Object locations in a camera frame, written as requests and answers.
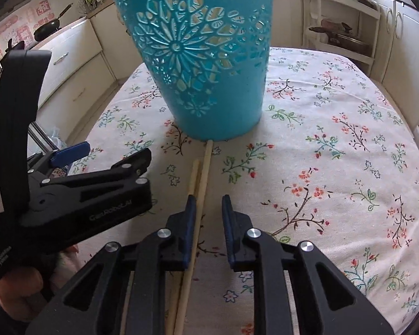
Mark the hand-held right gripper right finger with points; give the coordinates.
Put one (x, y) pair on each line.
(227, 216)

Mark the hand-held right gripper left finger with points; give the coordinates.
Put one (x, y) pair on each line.
(190, 216)

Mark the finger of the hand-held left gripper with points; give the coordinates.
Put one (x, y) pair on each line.
(71, 151)
(125, 195)

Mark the wooden chopstick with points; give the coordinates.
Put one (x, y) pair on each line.
(127, 303)
(194, 178)
(204, 174)

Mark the blue plastic openwork basket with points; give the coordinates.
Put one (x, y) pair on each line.
(223, 118)

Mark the person's left hand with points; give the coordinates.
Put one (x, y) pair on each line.
(17, 286)

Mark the cream drawer cabinet under wok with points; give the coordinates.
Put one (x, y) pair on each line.
(73, 59)

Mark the black wok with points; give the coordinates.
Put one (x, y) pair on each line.
(47, 29)

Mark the cream lower door cabinets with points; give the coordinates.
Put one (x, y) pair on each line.
(125, 52)

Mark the floral tablecloth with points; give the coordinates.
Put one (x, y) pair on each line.
(317, 111)

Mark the dark metal pot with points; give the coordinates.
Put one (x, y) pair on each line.
(349, 42)

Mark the white shelf cart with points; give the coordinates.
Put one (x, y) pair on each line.
(313, 14)

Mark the cream cabinet with drawers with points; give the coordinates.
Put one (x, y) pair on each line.
(405, 59)

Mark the grey metal frame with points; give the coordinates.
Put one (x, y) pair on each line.
(38, 136)

